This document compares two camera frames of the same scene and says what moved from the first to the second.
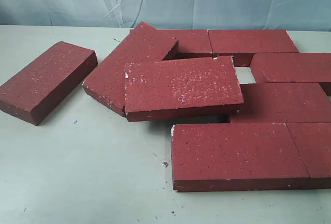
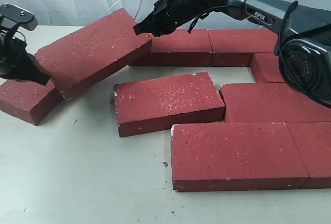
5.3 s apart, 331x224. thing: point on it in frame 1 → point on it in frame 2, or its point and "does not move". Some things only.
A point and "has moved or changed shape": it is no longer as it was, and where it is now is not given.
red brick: x=313 y=141 does not move
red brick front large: x=236 y=157 does not move
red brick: x=181 y=89 has moved or changed shape
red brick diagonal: x=106 y=84 → x=77 y=60
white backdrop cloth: x=205 y=2 does not move
